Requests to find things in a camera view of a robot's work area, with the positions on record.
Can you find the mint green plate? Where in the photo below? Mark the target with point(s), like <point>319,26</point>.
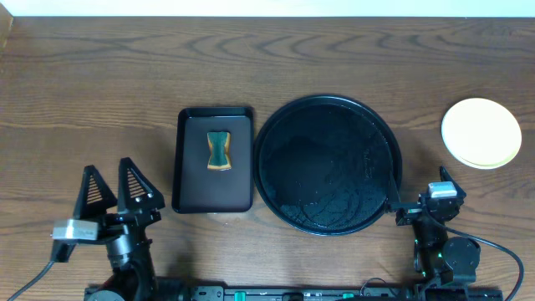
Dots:
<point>486,166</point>

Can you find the green yellow sponge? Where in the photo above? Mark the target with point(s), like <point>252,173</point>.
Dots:
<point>219,147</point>

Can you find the yellow plate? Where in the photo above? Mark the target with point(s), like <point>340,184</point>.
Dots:
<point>481,130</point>

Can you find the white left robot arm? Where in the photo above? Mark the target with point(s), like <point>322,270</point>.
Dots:
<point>133,275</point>

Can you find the black rectangular tray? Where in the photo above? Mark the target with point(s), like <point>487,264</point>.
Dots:
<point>196,187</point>

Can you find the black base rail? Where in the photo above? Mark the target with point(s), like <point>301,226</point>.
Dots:
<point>292,294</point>

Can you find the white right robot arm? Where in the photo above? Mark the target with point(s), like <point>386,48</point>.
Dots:
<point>448,264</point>

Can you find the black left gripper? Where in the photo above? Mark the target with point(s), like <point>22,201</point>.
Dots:
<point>126,216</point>

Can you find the black round tray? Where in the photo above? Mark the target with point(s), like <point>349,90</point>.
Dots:
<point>322,164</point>

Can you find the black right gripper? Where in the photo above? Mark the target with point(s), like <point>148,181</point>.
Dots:
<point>411,211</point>

